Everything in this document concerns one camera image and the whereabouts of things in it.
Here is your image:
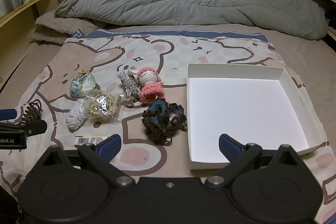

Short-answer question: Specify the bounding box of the pink crochet doll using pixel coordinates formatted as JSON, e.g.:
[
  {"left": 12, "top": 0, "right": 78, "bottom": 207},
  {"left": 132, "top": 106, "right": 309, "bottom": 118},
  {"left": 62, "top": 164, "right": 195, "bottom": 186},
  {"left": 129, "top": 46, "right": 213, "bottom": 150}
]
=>
[{"left": 128, "top": 65, "right": 165, "bottom": 104}]

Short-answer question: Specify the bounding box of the beige fluffy blanket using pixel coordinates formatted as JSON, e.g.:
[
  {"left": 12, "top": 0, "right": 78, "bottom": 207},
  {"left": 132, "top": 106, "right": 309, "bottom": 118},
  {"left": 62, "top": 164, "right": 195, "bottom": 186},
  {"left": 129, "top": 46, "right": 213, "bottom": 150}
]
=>
[{"left": 28, "top": 10, "right": 100, "bottom": 45}]

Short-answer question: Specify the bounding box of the bear printed blanket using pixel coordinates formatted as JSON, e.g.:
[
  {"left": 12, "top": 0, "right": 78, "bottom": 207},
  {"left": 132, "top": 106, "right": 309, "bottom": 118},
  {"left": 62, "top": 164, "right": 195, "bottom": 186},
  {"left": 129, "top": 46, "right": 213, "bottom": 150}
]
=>
[{"left": 0, "top": 29, "right": 336, "bottom": 224}]

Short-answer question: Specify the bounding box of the wooden bedside shelf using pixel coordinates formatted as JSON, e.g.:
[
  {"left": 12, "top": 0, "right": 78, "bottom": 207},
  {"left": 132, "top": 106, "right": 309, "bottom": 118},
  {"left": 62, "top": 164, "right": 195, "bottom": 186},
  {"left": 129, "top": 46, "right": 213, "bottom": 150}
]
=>
[{"left": 0, "top": 0, "right": 79, "bottom": 89}]

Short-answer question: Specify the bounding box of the white cardboard box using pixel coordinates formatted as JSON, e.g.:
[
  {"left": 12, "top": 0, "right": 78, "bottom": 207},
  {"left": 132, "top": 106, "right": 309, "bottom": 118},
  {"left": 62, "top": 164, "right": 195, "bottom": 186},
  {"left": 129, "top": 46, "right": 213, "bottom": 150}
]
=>
[{"left": 186, "top": 63, "right": 325, "bottom": 171}]

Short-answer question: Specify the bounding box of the floral fabric pouch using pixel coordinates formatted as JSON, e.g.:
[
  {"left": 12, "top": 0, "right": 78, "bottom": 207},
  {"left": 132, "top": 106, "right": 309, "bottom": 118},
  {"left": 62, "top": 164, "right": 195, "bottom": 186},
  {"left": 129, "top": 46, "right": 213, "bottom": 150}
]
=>
[{"left": 70, "top": 70, "right": 96, "bottom": 98}]

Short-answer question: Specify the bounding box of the grey comforter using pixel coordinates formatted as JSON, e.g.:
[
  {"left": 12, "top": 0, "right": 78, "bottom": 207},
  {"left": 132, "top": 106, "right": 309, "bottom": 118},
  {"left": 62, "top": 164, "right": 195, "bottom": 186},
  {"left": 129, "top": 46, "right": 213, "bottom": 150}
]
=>
[{"left": 55, "top": 0, "right": 329, "bottom": 41}]

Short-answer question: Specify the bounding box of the plastic bag of beige cords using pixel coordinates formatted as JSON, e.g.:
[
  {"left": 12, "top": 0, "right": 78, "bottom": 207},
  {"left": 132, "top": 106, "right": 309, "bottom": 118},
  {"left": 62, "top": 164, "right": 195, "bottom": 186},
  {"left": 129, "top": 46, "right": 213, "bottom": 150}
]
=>
[{"left": 81, "top": 91, "right": 123, "bottom": 125}]

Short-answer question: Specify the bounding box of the dark blue brown crochet scrunchie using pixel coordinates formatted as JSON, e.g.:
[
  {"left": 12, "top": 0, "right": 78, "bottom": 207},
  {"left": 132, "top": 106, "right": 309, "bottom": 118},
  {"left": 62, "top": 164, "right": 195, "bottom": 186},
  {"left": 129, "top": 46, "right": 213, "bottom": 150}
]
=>
[{"left": 142, "top": 97, "right": 187, "bottom": 146}]

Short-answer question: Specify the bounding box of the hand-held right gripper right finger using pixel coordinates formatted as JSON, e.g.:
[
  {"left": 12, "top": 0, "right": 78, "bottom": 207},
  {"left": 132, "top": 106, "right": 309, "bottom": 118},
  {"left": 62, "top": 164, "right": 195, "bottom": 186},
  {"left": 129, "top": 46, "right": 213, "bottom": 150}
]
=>
[{"left": 205, "top": 134, "right": 303, "bottom": 189}]

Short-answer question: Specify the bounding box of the small barcode label packet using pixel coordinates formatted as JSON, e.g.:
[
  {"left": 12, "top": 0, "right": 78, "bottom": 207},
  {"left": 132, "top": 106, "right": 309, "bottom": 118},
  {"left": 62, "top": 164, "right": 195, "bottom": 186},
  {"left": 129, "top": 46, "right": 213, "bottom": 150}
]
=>
[{"left": 74, "top": 136, "right": 110, "bottom": 149}]

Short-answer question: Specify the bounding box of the white crochet piece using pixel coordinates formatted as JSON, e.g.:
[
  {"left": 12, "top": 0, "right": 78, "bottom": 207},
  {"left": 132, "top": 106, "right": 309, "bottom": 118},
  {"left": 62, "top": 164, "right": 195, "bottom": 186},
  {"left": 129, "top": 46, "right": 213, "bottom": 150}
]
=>
[{"left": 66, "top": 99, "right": 89, "bottom": 131}]

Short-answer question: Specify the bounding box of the black hair ties bundle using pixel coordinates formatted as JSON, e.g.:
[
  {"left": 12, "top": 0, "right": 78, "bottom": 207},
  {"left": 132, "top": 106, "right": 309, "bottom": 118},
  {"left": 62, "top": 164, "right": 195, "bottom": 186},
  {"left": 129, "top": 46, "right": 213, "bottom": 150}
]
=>
[{"left": 20, "top": 99, "right": 44, "bottom": 124}]

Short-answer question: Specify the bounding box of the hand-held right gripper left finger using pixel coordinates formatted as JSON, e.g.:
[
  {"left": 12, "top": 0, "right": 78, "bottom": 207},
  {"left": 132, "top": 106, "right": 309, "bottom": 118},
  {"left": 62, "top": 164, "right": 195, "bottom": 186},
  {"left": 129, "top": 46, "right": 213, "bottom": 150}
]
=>
[{"left": 39, "top": 134, "right": 135, "bottom": 188}]

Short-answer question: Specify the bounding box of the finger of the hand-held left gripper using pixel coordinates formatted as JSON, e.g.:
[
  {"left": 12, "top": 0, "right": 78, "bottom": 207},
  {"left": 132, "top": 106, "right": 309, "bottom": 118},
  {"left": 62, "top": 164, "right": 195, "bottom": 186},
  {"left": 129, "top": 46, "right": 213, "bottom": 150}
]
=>
[
  {"left": 25, "top": 120, "right": 48, "bottom": 136},
  {"left": 0, "top": 109, "right": 17, "bottom": 121}
]

